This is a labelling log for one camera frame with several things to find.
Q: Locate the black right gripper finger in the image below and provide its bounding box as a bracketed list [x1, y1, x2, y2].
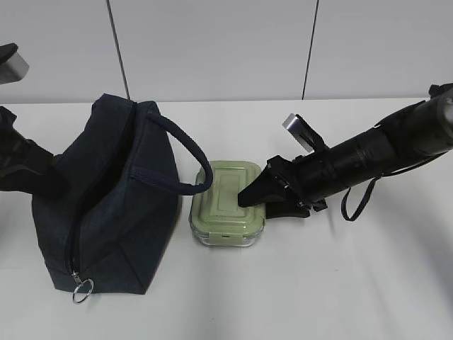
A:
[265, 202, 310, 218]
[238, 169, 285, 208]

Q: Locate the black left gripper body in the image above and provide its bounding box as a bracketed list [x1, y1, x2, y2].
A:
[1, 106, 53, 192]

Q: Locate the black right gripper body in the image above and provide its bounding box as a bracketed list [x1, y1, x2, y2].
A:
[266, 147, 349, 212]

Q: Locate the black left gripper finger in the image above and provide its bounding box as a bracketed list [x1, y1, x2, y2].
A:
[19, 157, 69, 197]

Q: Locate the green lidded glass container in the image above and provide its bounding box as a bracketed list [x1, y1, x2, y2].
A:
[189, 160, 265, 247]

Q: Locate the navy blue lunch bag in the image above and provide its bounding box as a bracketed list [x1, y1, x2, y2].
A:
[32, 94, 213, 295]

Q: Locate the metal zipper pull ring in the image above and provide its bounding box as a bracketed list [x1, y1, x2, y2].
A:
[71, 271, 95, 305]

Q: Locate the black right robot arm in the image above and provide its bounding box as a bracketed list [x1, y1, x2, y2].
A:
[238, 84, 452, 222]

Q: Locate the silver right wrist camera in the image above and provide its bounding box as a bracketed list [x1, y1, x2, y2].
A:
[282, 113, 326, 153]

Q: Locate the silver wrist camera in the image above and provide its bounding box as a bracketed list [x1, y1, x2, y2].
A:
[282, 113, 326, 153]
[0, 43, 29, 85]

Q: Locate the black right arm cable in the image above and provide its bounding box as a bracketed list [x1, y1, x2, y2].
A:
[340, 155, 436, 222]

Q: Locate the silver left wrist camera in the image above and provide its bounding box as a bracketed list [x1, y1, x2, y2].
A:
[0, 43, 29, 85]

